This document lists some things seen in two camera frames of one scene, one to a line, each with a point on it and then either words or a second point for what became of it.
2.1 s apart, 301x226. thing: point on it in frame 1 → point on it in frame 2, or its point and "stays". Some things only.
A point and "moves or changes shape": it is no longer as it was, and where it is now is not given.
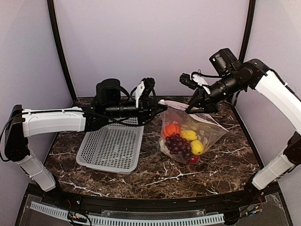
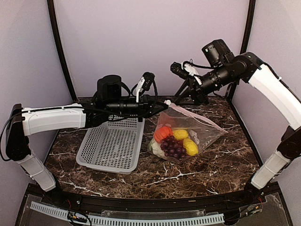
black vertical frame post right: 248,30 stays
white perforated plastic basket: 114,147 stays
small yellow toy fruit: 197,147 → 191,148
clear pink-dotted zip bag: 184,136 moves or changes shape
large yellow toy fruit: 189,134 → 180,134
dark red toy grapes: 177,144 moves or changes shape
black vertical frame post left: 51,8 stays
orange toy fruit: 168,130 → 162,132
